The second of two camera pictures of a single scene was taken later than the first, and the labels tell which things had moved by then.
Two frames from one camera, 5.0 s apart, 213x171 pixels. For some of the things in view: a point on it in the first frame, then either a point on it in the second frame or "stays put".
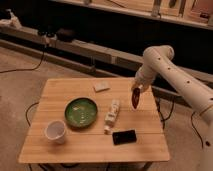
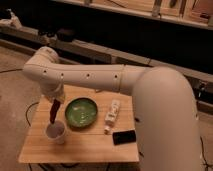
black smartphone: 124,137 stays put
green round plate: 81,113 stays put
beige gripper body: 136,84 to 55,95
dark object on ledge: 65,35 stays put
